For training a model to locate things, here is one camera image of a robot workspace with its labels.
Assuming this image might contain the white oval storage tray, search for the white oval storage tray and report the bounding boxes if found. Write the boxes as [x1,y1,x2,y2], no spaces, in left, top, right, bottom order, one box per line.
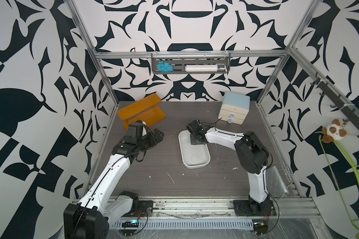
[178,130,210,169]

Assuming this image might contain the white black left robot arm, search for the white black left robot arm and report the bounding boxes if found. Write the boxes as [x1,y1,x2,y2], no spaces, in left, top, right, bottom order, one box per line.
[63,120,164,239]

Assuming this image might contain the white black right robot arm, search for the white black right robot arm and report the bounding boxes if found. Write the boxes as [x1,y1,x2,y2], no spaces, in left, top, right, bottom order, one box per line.
[186,119,273,216]

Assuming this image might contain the cream blue drawer box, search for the cream blue drawer box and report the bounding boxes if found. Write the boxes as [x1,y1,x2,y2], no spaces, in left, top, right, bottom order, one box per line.
[218,92,251,125]

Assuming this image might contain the white roll on rack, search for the white roll on rack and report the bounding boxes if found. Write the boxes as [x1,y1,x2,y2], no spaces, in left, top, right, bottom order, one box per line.
[185,65,218,73]

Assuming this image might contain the teal scrunchy sponge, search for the teal scrunchy sponge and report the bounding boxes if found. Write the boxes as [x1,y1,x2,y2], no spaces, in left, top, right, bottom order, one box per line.
[156,61,173,73]

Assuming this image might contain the left controller board with led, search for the left controller board with led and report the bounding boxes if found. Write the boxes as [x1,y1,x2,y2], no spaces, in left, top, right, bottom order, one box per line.
[119,220,140,237]

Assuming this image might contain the silver quilted pouch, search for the silver quilted pouch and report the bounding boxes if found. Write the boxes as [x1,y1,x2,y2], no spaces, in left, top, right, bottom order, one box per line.
[264,166,289,198]

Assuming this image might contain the right controller board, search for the right controller board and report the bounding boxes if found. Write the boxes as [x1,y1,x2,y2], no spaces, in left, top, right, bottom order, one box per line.
[253,222,269,236]

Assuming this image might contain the brown white plush toy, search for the brown white plush toy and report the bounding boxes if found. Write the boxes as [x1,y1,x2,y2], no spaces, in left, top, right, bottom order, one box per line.
[322,119,347,143]

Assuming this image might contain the green flexible tube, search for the green flexible tube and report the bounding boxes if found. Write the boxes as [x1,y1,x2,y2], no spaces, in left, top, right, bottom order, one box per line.
[317,134,359,239]

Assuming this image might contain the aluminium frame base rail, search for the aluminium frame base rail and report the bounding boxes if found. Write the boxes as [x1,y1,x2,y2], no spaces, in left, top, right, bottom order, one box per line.
[139,196,321,219]

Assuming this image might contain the grey wall rack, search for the grey wall rack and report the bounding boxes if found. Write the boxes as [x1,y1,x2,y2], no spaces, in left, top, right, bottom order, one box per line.
[151,53,231,74]

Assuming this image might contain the black hook rail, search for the black hook rail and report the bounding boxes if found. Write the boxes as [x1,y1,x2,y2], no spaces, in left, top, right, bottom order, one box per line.
[311,71,359,139]

